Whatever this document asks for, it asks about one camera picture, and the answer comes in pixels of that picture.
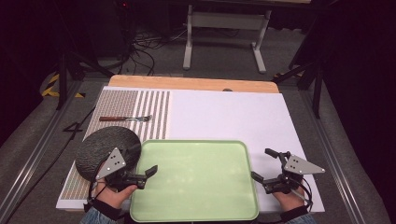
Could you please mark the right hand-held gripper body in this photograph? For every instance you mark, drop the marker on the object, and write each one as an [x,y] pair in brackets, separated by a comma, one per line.
[299,166]

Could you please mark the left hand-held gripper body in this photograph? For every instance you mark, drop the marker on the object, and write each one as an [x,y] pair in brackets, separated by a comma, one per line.
[112,163]

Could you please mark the dark round textured plate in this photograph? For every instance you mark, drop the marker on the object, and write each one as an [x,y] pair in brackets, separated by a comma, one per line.
[96,146]

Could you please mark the light green plastic tray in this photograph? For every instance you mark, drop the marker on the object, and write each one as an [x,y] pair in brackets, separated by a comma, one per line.
[193,180]

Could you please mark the person's left hand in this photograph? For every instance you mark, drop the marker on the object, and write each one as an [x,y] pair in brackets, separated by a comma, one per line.
[113,196]

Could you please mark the person's right hand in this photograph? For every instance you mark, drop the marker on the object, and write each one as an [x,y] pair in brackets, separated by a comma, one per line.
[289,200]

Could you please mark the patterned striped table mat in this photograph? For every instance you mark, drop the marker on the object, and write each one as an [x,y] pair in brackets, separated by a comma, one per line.
[124,102]

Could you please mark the white table cover sheet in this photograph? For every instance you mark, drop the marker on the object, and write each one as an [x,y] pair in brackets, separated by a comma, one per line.
[230,118]

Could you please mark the black tripod stand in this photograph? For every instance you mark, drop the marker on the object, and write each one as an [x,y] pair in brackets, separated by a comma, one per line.
[62,81]
[317,90]

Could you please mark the wooden table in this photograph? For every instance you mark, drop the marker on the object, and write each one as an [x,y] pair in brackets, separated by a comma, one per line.
[193,83]

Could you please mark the yellow black hazard tape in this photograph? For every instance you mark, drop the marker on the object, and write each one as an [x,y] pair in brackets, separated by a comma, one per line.
[49,90]

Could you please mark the aluminium floor rail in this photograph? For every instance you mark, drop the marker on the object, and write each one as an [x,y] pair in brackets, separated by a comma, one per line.
[37,152]
[336,155]

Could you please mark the white metal desk frame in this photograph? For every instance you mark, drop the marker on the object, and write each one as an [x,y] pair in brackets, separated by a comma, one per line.
[227,21]

